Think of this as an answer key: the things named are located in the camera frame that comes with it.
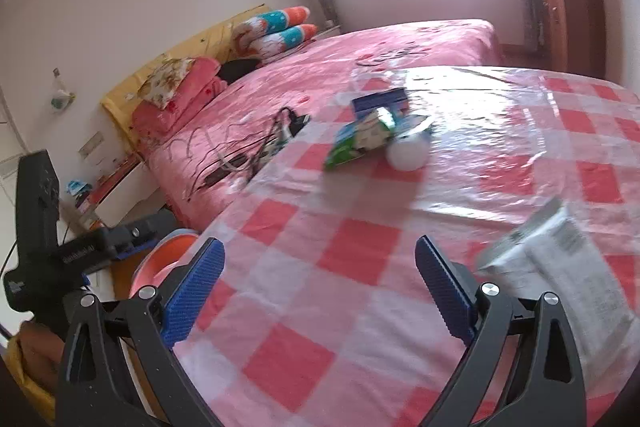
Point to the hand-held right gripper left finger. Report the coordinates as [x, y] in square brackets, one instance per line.
[195, 297]

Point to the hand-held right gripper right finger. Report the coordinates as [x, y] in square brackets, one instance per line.
[442, 294]

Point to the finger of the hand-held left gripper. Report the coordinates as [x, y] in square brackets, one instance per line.
[142, 229]

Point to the person's left forearm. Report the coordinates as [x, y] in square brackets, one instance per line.
[30, 394]

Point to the person's left hand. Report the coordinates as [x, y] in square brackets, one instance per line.
[42, 352]

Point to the white nightstand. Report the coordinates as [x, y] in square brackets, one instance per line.
[125, 202]

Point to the small blue item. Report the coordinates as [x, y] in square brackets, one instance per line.
[77, 188]

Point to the red white checked tablecloth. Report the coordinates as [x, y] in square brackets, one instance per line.
[350, 257]

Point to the white grey printed packet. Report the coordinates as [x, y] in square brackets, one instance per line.
[565, 277]

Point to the hanging plastic bag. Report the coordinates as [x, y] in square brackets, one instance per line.
[61, 97]

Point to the white plastic drink bottle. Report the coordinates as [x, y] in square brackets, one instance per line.
[407, 154]

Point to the floral pillow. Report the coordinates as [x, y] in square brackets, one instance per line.
[165, 82]

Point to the yellow headboard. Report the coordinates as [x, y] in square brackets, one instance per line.
[150, 69]

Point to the green snack packet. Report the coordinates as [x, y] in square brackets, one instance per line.
[360, 137]

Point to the black cloth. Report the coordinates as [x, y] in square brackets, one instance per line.
[240, 69]

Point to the black charger plug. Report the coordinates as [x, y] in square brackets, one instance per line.
[299, 123]

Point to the blue cardboard box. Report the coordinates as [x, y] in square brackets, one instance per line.
[380, 99]

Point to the striped bolster pillow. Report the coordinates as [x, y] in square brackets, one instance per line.
[275, 19]
[285, 39]

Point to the pink bed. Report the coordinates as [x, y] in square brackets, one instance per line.
[350, 52]

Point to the brown wooden cabinet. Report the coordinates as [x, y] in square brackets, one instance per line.
[570, 17]

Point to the wall socket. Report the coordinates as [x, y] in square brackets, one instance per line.
[91, 144]

